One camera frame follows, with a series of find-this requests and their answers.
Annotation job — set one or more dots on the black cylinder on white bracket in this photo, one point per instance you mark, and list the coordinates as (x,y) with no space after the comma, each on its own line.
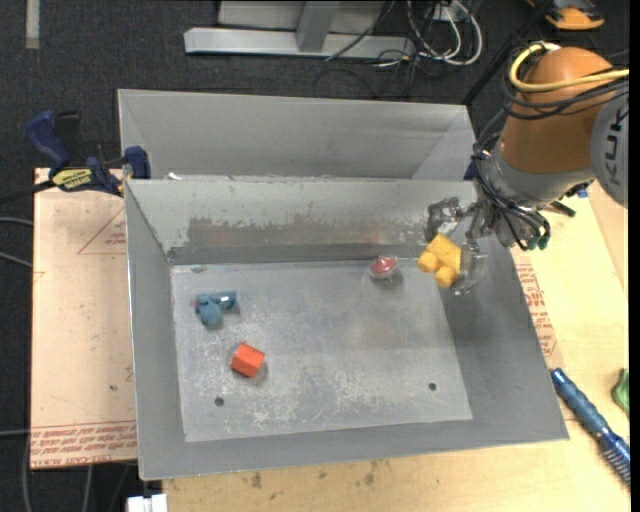
(564,207)

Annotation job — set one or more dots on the green toy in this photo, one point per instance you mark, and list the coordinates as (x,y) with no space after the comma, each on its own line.
(623,392)

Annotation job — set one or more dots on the blue toy animal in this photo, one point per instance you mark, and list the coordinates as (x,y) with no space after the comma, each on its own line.
(212,307)

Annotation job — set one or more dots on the grey metal bin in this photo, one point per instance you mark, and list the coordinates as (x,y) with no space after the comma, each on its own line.
(325,350)

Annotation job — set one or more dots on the yellow toy block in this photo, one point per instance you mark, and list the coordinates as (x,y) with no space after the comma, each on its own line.
(440,255)

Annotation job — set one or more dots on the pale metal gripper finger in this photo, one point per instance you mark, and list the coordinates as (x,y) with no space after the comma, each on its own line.
(442,215)
(474,265)

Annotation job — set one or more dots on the blue ribbed tool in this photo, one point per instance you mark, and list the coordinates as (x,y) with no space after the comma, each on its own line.
(582,405)

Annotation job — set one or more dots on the red spinning top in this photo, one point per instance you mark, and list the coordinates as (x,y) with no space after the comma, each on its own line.
(382,267)

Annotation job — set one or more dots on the orange block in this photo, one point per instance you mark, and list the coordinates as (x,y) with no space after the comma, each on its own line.
(246,360)

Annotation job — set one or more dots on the brown cardboard board red print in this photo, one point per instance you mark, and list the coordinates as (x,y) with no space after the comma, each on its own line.
(80,325)

